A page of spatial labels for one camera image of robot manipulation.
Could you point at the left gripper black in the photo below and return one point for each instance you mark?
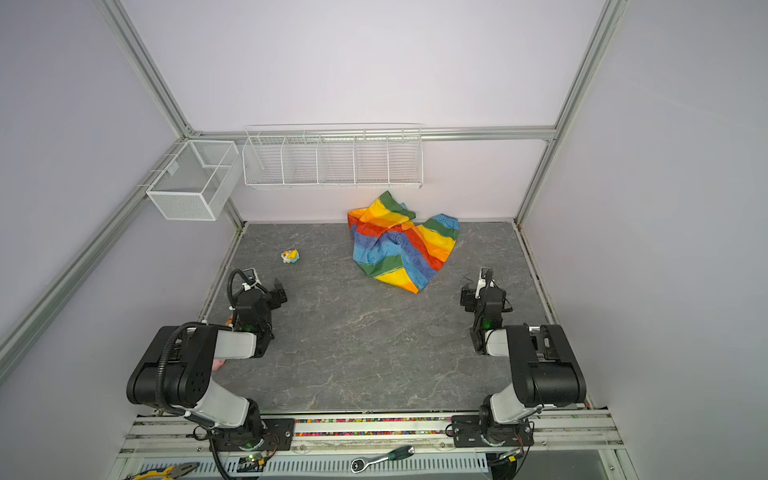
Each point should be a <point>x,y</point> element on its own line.
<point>274,295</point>

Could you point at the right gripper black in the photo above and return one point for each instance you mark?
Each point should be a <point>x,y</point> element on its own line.
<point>471,297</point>

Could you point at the rainbow striped jacket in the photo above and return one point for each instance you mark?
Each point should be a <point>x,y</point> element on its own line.
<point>391,247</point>

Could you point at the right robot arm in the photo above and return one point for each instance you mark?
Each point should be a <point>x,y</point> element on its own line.
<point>543,367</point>

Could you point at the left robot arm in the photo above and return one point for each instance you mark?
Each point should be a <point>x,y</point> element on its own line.
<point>174,375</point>

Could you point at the small yellow duck toy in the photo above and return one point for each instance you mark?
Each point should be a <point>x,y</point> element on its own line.
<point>290,256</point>

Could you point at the white mesh box basket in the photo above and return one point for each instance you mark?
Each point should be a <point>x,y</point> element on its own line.
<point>197,181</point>

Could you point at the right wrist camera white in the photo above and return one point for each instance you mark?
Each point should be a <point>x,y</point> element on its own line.
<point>481,283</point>

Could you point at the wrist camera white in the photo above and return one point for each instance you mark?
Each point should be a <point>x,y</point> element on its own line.
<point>250,277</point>
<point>481,283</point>

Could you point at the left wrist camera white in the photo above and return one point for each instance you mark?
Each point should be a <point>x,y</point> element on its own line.
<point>250,277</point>

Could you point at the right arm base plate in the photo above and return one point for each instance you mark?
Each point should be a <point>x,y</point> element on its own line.
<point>470,431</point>

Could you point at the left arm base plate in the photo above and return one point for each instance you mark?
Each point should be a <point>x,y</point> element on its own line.
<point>272,434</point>

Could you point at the white slotted cable duct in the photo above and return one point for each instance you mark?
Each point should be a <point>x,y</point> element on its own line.
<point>433,466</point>

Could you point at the long white wire basket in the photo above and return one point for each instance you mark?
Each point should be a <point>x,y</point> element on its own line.
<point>340,155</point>

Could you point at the yellow handled pliers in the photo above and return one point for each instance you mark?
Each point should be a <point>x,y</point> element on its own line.
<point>172,472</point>

